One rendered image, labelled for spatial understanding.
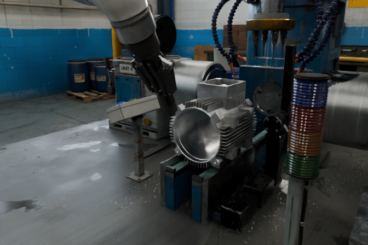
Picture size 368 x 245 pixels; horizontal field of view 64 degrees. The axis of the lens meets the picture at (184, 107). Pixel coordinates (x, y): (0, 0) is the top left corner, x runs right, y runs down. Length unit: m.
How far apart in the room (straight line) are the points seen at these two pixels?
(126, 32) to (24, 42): 5.83
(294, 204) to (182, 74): 0.78
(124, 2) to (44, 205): 0.64
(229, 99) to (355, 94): 0.38
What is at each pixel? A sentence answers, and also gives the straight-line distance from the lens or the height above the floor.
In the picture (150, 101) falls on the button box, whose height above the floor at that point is 1.06.
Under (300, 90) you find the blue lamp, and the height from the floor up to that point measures 1.19.
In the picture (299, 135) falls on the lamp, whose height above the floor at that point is 1.11.
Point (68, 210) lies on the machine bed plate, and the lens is 0.94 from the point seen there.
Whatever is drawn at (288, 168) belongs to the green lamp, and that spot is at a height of 1.04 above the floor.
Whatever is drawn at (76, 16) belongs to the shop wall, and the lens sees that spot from 6.93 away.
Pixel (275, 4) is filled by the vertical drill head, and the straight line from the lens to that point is 1.17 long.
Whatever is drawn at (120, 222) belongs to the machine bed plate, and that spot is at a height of 0.80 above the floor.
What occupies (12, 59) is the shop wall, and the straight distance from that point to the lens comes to 6.37.
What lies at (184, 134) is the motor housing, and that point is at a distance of 0.89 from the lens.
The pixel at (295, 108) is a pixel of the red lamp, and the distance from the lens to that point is 0.56.
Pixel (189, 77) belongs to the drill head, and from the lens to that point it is 1.22.
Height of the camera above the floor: 1.29
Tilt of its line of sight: 15 degrees down
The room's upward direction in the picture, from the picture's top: straight up
